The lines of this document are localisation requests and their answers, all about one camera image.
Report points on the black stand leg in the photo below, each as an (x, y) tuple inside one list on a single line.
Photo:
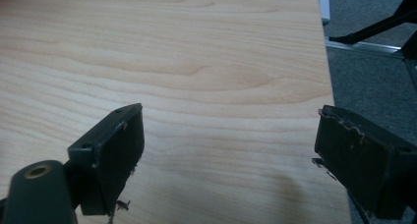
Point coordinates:
[(380, 24)]

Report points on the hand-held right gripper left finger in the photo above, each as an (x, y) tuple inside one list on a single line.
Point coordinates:
[(111, 158)]

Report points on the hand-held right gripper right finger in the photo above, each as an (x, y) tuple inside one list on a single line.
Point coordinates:
[(354, 161)]

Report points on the silver metal frame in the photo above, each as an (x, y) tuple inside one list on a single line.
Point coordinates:
[(360, 47)]

